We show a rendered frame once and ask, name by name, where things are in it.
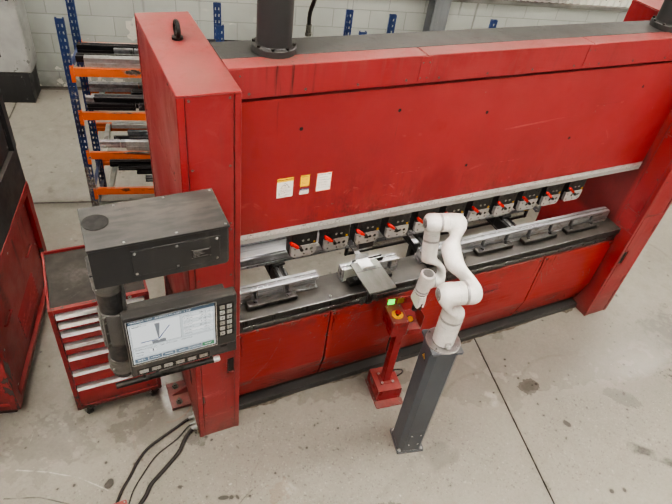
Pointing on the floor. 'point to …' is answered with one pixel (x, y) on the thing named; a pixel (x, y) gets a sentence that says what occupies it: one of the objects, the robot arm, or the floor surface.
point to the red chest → (85, 329)
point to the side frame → (624, 202)
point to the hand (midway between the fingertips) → (415, 307)
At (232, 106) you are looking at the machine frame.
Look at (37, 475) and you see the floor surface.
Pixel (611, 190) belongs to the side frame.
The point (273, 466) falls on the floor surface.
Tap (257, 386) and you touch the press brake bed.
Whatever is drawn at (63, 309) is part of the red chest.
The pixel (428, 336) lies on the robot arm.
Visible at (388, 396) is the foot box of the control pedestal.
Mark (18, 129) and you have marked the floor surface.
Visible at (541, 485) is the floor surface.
